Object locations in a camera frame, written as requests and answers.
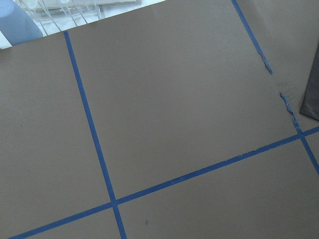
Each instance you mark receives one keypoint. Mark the blue plastic cup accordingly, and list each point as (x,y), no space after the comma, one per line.
(16,25)

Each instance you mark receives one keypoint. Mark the brown paper table cover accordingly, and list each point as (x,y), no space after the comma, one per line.
(178,120)

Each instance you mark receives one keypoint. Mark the dark brown t-shirt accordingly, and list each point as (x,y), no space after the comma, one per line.
(310,104)

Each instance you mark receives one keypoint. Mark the clear plastic bag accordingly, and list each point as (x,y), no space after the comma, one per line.
(45,10)

